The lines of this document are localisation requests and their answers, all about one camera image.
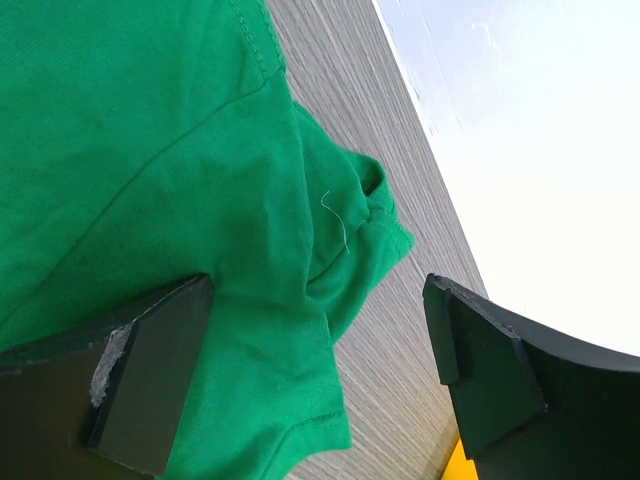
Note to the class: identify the green t-shirt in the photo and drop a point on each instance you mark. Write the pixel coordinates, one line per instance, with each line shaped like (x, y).
(143, 142)

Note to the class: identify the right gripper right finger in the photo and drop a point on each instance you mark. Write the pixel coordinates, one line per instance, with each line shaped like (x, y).
(531, 402)

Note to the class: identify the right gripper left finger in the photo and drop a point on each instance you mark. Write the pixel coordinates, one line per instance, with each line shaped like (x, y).
(104, 400)

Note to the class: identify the yellow plastic bin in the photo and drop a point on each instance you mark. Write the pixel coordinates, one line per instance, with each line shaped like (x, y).
(458, 466)

